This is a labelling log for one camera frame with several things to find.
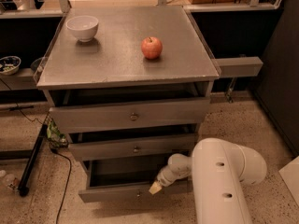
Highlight grey top drawer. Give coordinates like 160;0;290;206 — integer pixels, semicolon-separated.
50;97;210;133

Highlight green snack bag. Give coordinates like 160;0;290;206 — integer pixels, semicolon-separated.
47;119;68;147

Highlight grey drawer cabinet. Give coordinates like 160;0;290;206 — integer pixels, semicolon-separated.
36;5;221;173

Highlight black floor cable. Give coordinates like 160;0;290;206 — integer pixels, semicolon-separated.
50;147;73;224

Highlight white panel on floor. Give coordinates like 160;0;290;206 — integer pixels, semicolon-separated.
278;156;299;206

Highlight grey bottom drawer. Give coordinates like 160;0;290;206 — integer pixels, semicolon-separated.
78;155;194;203

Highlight clear plastic bottle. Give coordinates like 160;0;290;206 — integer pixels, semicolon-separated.
0;170;20;191

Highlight white ceramic bowl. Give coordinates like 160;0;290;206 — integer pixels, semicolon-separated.
66;15;99;42

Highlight red apple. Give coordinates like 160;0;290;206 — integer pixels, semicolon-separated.
141;36;163;60

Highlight patterned small bowl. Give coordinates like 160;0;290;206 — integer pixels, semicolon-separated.
0;56;21;76

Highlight grey side shelf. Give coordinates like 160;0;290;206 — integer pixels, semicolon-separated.
216;57;263;78

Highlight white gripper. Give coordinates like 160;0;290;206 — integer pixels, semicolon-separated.
149;165;191;195

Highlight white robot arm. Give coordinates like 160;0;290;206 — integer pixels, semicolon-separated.
149;138;267;224

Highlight grey middle drawer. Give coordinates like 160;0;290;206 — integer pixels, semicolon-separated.
69;134;197;161

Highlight grey drawer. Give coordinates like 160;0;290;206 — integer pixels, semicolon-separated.
69;134;197;161
50;97;210;133
78;155;194;203

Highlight black metal bar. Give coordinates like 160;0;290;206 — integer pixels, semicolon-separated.
18;124;47;197

